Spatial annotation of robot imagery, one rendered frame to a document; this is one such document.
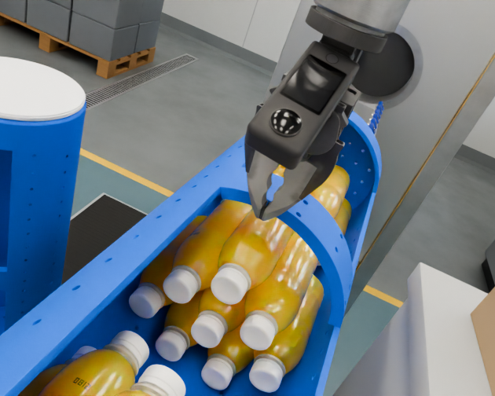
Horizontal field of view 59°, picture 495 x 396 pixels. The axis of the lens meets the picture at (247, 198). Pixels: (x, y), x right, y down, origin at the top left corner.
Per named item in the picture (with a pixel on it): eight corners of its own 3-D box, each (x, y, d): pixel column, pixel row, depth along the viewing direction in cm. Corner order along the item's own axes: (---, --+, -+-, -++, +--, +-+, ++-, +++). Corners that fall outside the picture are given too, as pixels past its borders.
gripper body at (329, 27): (339, 143, 47) (395, 33, 41) (323, 172, 40) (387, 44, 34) (276, 112, 48) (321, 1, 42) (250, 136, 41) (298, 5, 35)
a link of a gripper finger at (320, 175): (317, 201, 44) (355, 125, 40) (313, 207, 43) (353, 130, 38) (275, 180, 45) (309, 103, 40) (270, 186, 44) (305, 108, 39)
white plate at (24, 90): (-10, 45, 102) (-10, 50, 103) (-102, 80, 79) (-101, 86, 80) (104, 86, 105) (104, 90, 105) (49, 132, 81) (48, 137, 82)
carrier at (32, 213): (-13, 296, 149) (-74, 367, 125) (-11, 49, 103) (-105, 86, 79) (67, 321, 152) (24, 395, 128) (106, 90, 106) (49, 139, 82)
